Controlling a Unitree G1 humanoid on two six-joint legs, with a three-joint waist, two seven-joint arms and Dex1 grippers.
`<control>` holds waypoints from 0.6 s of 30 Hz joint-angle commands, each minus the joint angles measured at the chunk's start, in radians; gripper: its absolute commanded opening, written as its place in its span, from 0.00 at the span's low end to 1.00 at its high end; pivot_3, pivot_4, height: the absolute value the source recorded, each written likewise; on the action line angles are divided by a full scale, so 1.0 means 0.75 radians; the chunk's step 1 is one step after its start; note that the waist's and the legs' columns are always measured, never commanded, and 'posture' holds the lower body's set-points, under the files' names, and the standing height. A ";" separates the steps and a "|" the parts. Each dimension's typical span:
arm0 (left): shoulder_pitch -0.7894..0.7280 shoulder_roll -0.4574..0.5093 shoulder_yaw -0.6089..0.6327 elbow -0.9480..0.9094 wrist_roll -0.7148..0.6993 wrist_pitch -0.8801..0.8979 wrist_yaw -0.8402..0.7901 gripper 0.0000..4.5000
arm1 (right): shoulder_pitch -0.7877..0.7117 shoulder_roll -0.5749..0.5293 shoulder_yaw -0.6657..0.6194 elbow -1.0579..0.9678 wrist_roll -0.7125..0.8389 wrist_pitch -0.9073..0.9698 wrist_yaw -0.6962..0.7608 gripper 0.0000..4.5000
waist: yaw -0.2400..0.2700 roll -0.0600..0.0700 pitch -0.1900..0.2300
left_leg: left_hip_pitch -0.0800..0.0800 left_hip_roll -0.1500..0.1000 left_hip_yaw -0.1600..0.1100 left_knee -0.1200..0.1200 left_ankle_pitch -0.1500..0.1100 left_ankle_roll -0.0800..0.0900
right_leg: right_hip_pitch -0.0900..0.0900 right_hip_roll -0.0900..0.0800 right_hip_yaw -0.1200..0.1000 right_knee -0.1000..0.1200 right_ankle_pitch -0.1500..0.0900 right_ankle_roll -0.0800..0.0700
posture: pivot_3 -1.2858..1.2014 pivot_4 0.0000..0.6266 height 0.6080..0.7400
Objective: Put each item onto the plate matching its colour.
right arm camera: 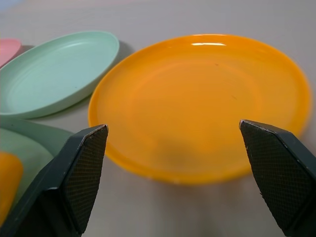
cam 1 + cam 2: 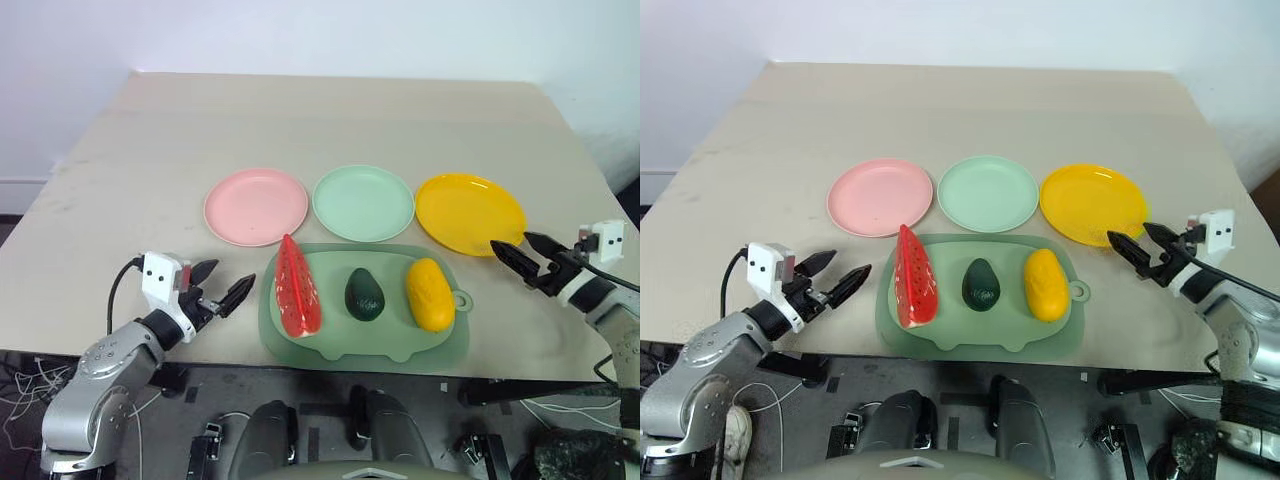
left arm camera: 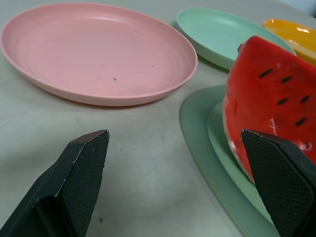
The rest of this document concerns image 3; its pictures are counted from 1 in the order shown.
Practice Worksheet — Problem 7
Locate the green oval tray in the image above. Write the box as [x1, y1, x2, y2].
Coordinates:
[180, 84, 283, 237]

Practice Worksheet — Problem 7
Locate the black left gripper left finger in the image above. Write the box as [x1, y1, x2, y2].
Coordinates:
[0, 129, 111, 237]

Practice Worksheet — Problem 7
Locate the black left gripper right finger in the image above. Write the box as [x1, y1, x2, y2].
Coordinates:
[240, 128, 316, 237]

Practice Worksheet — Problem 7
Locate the pink round plate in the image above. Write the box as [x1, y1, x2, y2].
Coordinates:
[0, 2, 198, 107]

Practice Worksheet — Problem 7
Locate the green round plate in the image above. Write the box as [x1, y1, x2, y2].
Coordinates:
[176, 7, 297, 72]

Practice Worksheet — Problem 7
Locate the yellow round plate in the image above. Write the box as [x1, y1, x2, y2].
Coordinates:
[262, 18, 316, 65]

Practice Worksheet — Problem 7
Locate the red watermelon slice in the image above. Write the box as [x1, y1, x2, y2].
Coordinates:
[222, 36, 316, 185]

